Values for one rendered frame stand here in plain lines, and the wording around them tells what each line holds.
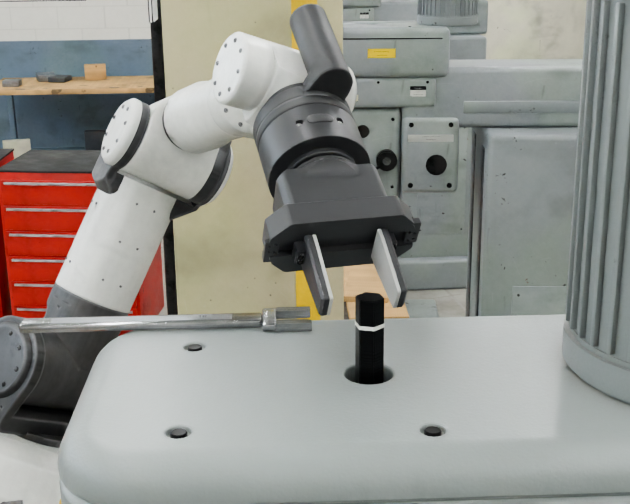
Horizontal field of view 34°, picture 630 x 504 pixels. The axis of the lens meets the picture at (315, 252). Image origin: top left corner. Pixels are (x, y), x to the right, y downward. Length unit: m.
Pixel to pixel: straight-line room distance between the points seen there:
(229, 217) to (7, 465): 1.46
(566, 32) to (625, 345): 8.51
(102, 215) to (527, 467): 0.63
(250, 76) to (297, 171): 0.11
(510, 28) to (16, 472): 8.18
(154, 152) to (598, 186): 0.54
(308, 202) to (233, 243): 1.75
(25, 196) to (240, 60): 4.69
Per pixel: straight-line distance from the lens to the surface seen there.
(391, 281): 0.78
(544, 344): 0.84
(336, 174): 0.82
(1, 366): 1.15
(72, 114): 10.03
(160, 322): 0.87
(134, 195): 1.15
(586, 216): 0.75
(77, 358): 1.17
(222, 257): 2.55
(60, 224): 5.53
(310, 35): 0.90
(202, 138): 1.06
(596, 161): 0.74
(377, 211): 0.80
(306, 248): 0.78
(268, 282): 2.57
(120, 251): 1.15
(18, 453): 1.17
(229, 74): 0.91
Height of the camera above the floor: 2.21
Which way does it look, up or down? 18 degrees down
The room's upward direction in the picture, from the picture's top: 1 degrees counter-clockwise
